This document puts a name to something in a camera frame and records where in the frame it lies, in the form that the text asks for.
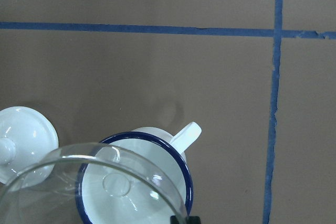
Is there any white enamel cup blue rim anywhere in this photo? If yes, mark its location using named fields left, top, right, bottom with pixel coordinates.
left=76, top=122, right=202, bottom=223

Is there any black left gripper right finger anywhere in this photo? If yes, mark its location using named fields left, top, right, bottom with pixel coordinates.
left=185, top=216, right=201, bottom=224

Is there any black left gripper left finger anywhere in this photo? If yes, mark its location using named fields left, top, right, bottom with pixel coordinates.
left=170, top=216, right=181, bottom=224

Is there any white enamel cup lid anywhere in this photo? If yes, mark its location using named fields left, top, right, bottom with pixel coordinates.
left=1, top=106, right=59, bottom=184

